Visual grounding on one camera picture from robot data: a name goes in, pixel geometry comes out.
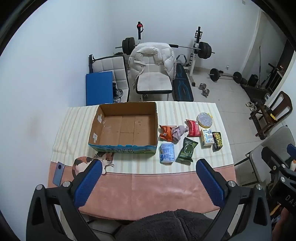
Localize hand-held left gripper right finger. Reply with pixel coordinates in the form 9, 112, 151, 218
196, 159, 272, 241

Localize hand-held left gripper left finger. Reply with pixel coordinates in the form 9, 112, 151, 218
26, 159, 103, 241

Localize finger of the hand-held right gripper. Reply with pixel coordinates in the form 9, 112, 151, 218
287, 144, 296, 163
261, 146, 296, 183

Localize green snack packet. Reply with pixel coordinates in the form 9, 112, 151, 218
175, 137, 199, 163

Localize black shoe wipes packet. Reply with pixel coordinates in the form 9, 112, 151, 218
211, 131, 224, 152

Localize yellow blue sponge pack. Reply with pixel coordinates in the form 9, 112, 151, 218
200, 128, 215, 147

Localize blue white tissue pack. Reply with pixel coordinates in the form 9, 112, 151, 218
159, 142, 175, 164

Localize red snack packet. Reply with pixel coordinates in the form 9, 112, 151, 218
185, 119, 200, 138

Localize purple sock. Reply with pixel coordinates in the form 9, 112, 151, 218
171, 125, 189, 142

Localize orange snack packet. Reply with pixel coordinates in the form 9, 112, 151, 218
159, 125, 176, 142

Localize cardboard box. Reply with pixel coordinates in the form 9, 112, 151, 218
88, 101, 159, 154

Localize person's right forearm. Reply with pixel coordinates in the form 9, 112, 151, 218
273, 209, 296, 241

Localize grey chair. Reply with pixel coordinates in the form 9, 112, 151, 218
233, 126, 296, 186

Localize blue smartphone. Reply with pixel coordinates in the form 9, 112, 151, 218
53, 161, 66, 186

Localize brown wooden chair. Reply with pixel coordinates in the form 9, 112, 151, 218
248, 91, 293, 139

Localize person's dark fleece clothing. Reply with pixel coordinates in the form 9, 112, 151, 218
114, 209, 232, 241

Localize black speaker box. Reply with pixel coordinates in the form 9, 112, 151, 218
247, 74, 259, 86

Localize chrome dumbbell pair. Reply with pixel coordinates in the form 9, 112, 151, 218
113, 88, 126, 103

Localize blue folded mat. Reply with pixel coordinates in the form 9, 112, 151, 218
85, 72, 114, 106

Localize black blue weight bench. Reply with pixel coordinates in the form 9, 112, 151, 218
173, 54, 195, 102

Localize short barbell with black plates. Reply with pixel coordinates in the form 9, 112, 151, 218
208, 68, 242, 83

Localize white padded chair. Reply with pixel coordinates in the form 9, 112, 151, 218
128, 42, 177, 101

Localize white quilted chair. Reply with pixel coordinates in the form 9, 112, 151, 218
88, 54, 130, 103

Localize white down jacket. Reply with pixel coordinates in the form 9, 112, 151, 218
128, 42, 177, 88

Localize white barbell rack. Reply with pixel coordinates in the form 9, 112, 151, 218
136, 22, 203, 87

